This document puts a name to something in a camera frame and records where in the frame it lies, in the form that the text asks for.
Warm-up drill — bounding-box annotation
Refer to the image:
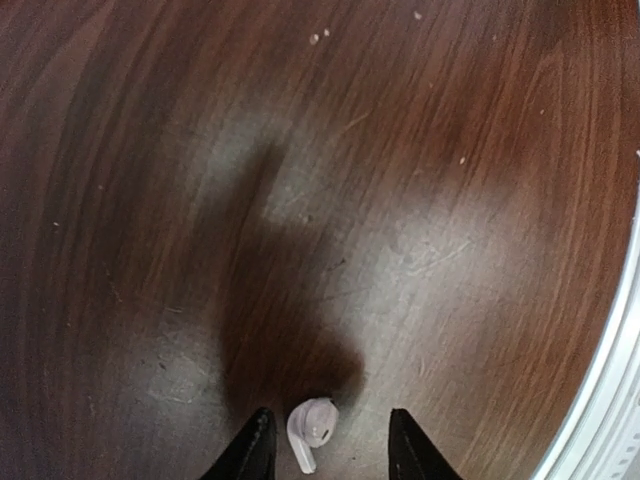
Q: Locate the white earbud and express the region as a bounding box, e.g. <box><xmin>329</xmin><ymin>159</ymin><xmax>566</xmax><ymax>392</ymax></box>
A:
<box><xmin>286</xmin><ymin>397</ymin><xmax>339</xmax><ymax>475</ymax></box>

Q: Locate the front aluminium rail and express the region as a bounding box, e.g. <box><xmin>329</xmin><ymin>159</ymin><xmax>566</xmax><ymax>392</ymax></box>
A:
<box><xmin>529</xmin><ymin>149</ymin><xmax>640</xmax><ymax>480</ymax></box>

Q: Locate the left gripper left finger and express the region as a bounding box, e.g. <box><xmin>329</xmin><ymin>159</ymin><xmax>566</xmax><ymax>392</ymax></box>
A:
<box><xmin>200</xmin><ymin>407</ymin><xmax>277</xmax><ymax>480</ymax></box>

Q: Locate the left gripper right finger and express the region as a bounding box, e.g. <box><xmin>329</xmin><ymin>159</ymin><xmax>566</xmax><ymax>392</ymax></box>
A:
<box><xmin>388</xmin><ymin>409</ymin><xmax>462</xmax><ymax>480</ymax></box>

